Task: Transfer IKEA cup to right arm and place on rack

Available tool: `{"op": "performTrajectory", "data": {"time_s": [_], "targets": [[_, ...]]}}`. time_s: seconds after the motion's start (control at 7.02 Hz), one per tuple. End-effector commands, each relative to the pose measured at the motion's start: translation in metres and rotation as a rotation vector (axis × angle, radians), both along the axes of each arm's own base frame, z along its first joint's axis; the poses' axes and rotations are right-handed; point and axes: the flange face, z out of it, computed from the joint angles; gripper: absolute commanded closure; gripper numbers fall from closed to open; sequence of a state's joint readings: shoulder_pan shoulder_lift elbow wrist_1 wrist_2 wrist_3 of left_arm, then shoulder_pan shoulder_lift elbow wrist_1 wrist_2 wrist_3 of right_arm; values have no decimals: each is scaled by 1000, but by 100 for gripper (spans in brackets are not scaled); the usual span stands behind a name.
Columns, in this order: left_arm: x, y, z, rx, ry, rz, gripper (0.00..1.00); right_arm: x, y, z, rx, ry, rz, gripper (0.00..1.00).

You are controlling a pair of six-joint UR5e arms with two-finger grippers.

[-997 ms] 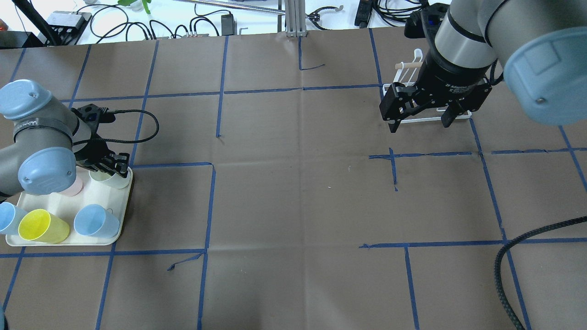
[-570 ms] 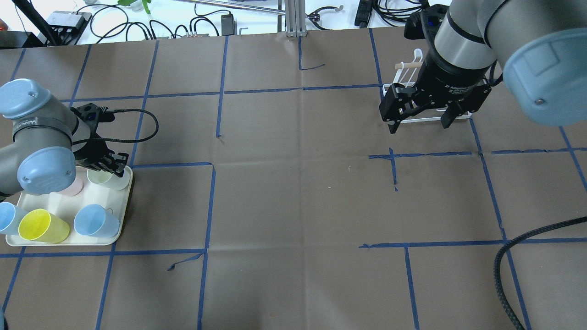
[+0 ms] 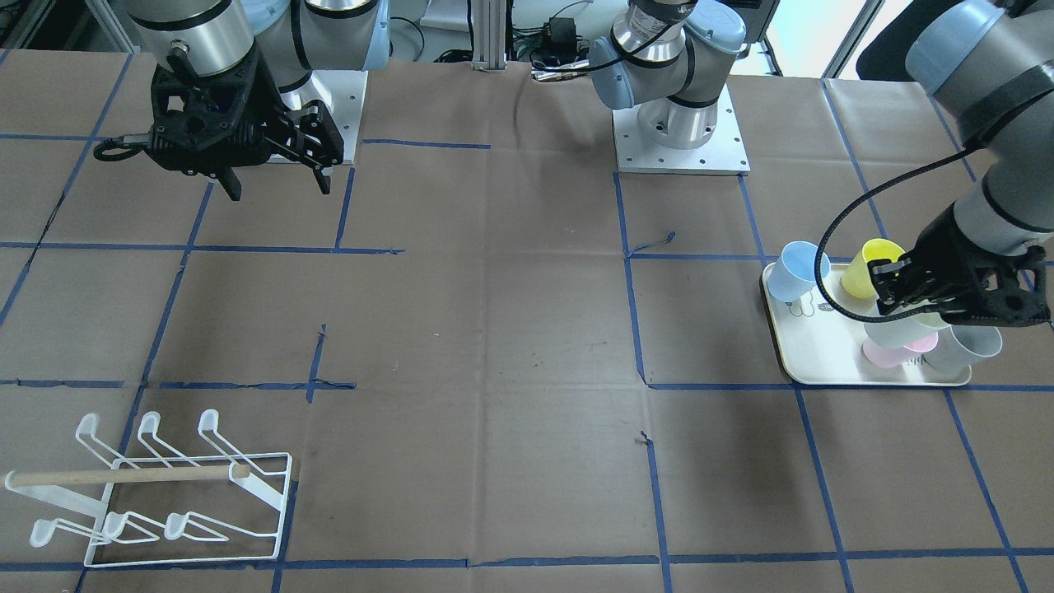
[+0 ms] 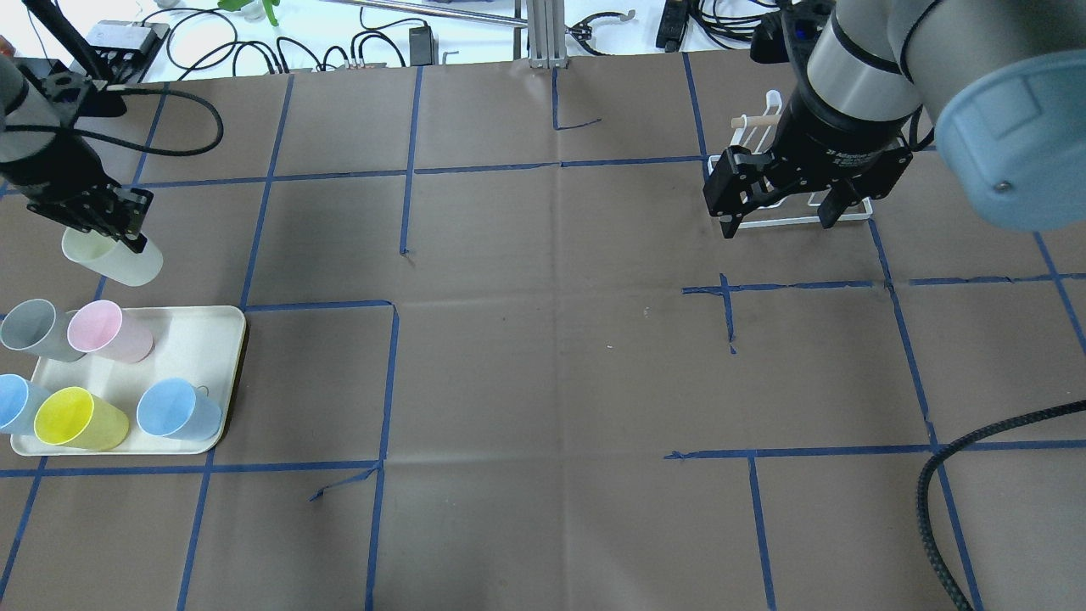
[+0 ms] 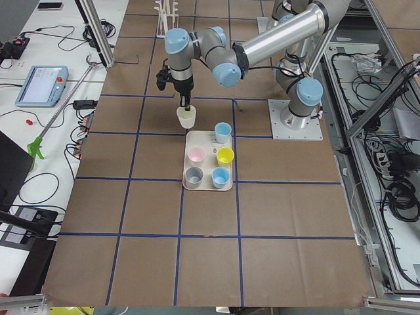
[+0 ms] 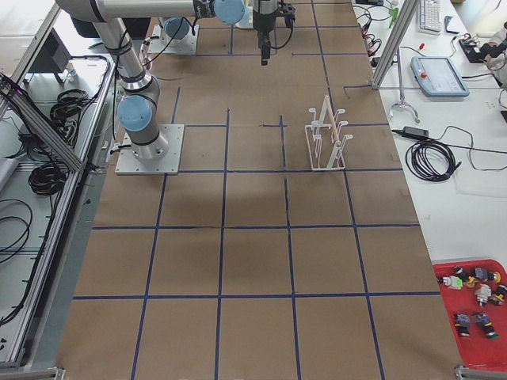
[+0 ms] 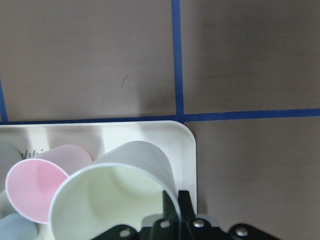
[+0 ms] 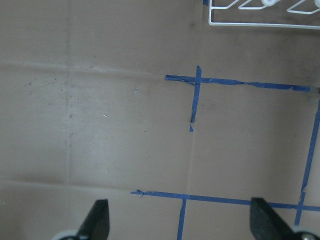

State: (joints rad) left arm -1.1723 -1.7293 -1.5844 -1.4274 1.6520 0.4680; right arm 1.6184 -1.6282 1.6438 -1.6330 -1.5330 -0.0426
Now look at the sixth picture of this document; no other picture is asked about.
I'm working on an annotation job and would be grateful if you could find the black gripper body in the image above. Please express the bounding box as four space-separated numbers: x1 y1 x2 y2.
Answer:
253 0 279 34

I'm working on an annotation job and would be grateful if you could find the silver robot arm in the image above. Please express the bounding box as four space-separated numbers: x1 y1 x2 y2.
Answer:
57 1 246 161

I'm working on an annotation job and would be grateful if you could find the cream serving tray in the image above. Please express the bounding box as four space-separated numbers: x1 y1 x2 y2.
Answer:
235 0 254 29

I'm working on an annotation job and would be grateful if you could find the white keyboard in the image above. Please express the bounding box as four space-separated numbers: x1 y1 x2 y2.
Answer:
417 0 442 34

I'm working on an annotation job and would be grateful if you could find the blue teach pendant tablet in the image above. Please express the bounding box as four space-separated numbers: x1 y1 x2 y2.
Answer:
410 56 470 97

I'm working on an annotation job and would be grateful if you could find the black power adapter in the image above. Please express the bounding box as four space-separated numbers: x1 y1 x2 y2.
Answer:
402 126 429 140

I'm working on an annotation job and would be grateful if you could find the red parts tray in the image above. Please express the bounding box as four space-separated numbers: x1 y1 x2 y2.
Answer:
433 259 506 372

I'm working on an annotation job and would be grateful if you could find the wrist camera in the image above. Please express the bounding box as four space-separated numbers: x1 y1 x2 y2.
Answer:
279 2 295 29

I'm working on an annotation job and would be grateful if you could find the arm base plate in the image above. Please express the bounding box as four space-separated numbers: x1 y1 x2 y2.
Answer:
148 17 199 55
115 124 185 175

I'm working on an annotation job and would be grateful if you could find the white wire cup rack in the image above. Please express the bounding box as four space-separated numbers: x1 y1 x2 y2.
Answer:
304 95 353 171

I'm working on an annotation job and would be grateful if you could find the green handled reach grabber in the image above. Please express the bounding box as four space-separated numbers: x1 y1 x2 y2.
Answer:
389 0 420 124

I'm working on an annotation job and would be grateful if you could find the coiled black cable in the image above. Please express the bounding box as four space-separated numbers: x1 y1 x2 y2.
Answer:
410 142 463 183

